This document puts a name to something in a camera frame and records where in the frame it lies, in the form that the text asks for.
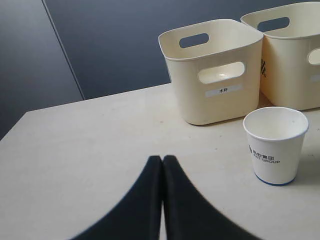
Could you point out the cream bin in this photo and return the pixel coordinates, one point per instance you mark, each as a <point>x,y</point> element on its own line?
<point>214,67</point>
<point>290,62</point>

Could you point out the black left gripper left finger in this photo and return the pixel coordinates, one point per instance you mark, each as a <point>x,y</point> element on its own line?
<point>137,216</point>

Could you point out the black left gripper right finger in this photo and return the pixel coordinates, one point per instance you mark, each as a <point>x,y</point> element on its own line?
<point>188,215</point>

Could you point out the cream bin left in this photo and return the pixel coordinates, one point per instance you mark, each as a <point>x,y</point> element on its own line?
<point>214,67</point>

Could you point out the white paper cup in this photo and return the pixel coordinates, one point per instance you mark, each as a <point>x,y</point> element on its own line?
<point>275,137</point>

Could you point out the cream bin middle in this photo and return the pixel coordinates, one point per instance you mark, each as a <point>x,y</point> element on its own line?
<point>290,62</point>

